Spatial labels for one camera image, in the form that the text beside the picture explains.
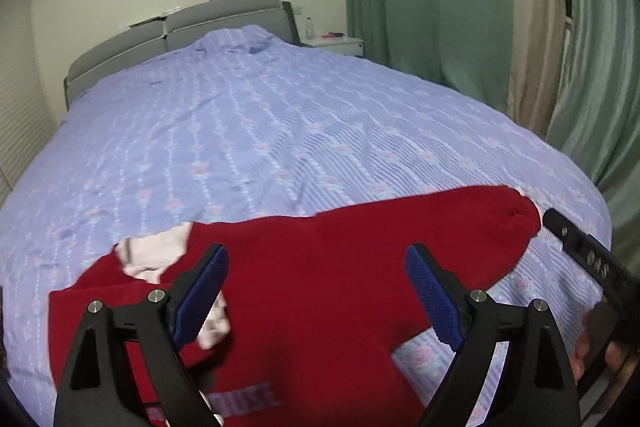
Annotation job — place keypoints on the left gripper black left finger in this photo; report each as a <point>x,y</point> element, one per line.
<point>97,387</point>

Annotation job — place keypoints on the red fleece sweater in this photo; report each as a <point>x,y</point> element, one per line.
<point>313,308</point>

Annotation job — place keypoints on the person's right hand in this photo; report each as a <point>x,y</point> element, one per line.
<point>620,358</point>

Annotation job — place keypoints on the white louvered wardrobe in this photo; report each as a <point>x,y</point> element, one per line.
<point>26,123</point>

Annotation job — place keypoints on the beige curtain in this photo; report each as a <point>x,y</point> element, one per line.
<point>538,43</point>

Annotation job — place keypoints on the purple floral bed sheet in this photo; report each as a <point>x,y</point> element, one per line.
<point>242,125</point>

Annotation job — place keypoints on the green curtain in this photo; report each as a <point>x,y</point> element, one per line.
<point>466,45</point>

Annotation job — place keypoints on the white bedside table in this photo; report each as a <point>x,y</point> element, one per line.
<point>349,46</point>

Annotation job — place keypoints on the grey padded headboard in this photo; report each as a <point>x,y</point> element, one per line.
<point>140,43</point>

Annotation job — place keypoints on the red item on nightstand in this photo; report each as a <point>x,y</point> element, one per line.
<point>334,36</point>

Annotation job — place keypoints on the clear plastic bottle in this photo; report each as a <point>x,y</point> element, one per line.
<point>309,28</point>

